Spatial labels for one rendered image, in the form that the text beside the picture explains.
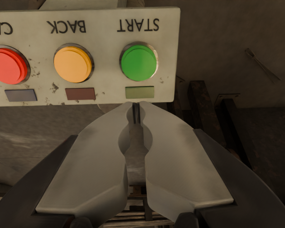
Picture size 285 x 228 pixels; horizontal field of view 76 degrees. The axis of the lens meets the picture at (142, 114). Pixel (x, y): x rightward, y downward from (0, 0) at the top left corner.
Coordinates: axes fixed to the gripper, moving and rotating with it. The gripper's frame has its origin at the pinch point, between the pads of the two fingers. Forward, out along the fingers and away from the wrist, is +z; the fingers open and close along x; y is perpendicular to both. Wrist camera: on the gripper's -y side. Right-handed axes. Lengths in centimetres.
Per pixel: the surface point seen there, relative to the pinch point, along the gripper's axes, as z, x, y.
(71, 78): 9.3, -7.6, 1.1
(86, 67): 9.3, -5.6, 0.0
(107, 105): 23.5, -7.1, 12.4
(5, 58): 9.3, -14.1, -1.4
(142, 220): 14.5, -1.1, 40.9
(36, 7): 71, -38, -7
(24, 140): 106, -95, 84
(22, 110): 93, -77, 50
